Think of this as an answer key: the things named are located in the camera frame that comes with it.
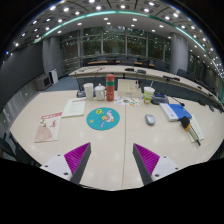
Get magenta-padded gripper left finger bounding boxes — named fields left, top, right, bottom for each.
left=39, top=142, right=92, bottom=185

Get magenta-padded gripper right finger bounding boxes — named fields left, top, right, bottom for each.
left=132, top=143, right=183, bottom=186

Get silver computer mouse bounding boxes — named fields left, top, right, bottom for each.
left=144, top=113, right=156, bottom=126

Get round teal printed mouse pad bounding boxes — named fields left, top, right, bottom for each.
left=86, top=106, right=121, bottom=131

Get red and white magazine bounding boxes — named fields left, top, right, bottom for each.
left=34, top=111, right=63, bottom=144

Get white printed paper document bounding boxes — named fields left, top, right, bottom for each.
left=61, top=97, right=87, bottom=118

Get blue and white book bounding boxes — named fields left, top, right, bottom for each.
left=159, top=102, right=193, bottom=122

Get white notepad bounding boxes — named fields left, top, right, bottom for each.
left=188, top=114, right=205, bottom=144

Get dark gooseneck conference microphone unit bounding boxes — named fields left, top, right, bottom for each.
left=73, top=67, right=106, bottom=99
left=151, top=93, right=186, bottom=107

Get colourful sticker sheet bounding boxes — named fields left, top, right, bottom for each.
left=114, top=96, right=140, bottom=107

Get green printed cup with straw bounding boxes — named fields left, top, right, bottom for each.
left=143, top=80, right=156, bottom=105

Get stacked white paper cups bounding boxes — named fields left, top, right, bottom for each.
left=83, top=82, right=95, bottom=101

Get white lidded ceramic mug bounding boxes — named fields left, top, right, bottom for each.
left=94, top=83, right=107, bottom=102

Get white desk organizer box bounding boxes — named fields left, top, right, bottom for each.
left=116, top=78, right=143, bottom=99

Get red drink bottle green band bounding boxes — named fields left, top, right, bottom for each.
left=105, top=73, right=116, bottom=102

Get grey floor cabinet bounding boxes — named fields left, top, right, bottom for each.
left=35, top=73, right=53, bottom=92

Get white floor panel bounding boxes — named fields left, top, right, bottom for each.
left=48, top=68, right=59, bottom=85

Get dark office chairs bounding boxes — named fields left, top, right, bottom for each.
left=96, top=54, right=168, bottom=71

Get ceiling spot lights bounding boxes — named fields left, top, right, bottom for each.
left=4, top=0, right=224, bottom=73

